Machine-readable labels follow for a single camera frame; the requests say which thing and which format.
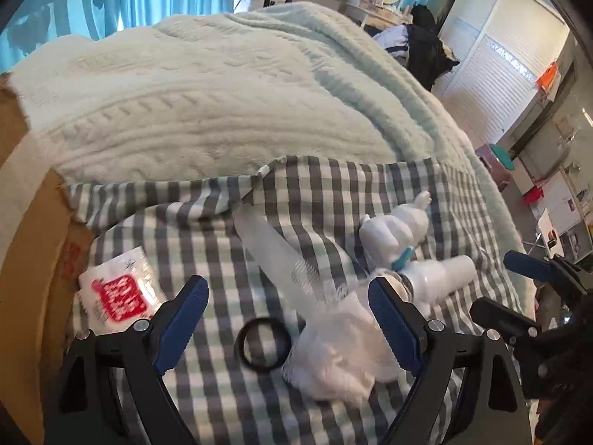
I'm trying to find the white spray bottle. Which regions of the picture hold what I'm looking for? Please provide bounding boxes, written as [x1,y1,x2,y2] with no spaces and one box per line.
[376,255,477,317]

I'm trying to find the red white tissue packet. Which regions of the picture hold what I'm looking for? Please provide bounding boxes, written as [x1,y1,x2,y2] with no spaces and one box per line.
[79,246,167,336]

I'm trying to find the white bear shaped bottle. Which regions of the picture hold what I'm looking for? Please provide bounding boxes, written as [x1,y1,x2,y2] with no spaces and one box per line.
[359,191,432,271]

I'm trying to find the black tape roll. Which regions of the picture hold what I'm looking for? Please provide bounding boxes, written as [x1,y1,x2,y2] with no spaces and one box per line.
[234,316,292,374]

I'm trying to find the checkered gingham cloth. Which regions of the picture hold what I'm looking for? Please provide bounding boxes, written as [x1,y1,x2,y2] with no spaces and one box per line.
[67,157,520,444]

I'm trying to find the brown cardboard box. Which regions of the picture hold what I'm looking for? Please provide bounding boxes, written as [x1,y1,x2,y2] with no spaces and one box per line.
[1,75,92,444]

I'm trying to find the dark clothes on chair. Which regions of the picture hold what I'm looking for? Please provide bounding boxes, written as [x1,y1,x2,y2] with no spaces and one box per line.
[406,5,460,92]

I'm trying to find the white wardrobe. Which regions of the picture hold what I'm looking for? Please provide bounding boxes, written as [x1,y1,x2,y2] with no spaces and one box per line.
[432,0,570,148]

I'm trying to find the white desk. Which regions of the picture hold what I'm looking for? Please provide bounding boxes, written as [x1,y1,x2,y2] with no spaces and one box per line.
[342,3,413,30]

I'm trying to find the light green knit blanket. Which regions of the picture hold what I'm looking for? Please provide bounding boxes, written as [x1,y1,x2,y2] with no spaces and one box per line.
[6,1,539,307]

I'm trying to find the blue curtain left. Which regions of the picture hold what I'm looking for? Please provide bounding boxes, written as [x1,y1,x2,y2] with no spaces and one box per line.
[1,0,233,71]

